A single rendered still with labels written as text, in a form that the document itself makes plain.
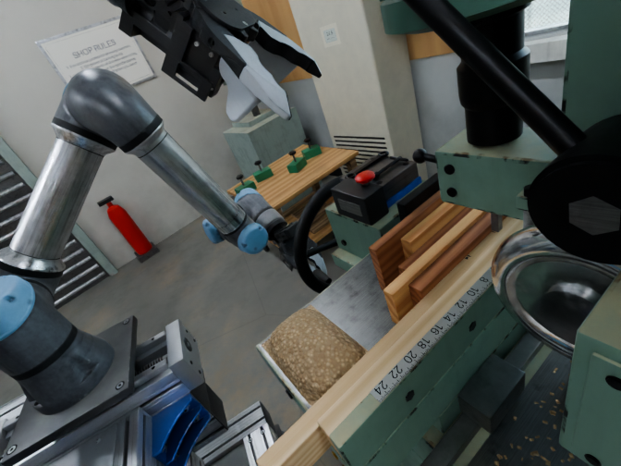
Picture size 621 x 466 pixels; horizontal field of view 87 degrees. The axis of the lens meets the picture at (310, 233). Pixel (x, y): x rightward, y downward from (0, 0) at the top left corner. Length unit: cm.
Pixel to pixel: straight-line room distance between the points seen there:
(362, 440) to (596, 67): 32
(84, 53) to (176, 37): 286
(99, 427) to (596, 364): 81
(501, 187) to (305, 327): 27
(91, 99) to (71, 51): 253
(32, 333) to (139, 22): 53
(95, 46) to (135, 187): 108
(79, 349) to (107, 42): 276
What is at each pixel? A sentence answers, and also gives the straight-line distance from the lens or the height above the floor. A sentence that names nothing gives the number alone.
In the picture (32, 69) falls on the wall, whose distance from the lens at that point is 322.
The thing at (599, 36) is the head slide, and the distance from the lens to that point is 27.
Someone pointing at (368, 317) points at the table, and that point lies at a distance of 45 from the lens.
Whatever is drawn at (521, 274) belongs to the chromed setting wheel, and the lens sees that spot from 29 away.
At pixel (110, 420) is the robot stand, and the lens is 85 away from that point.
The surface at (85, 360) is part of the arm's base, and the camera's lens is 78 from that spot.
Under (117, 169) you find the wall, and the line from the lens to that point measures 324.
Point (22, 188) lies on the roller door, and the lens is 320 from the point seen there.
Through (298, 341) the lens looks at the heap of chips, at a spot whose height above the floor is 94.
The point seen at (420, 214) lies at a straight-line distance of 47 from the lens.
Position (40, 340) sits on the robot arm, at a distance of 75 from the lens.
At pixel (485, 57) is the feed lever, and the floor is 119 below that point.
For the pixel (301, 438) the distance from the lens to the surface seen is 35.
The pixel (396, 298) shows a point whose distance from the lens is 40.
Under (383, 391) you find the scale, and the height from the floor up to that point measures 96.
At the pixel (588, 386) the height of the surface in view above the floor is 105.
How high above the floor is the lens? 124
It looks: 32 degrees down
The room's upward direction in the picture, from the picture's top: 22 degrees counter-clockwise
